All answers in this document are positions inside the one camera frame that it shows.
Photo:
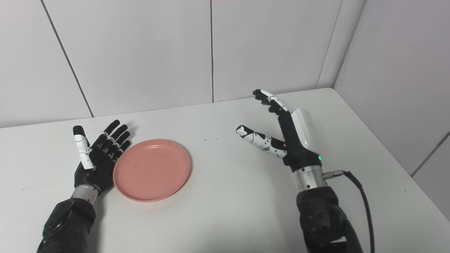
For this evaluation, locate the pink round plate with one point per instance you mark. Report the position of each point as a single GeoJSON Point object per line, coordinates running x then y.
{"type": "Point", "coordinates": [152, 170]}

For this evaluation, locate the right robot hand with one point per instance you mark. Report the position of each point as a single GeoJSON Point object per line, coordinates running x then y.
{"type": "Point", "coordinates": [286, 133]}

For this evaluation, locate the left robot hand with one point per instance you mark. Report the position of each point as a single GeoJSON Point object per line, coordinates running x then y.
{"type": "Point", "coordinates": [100, 158]}

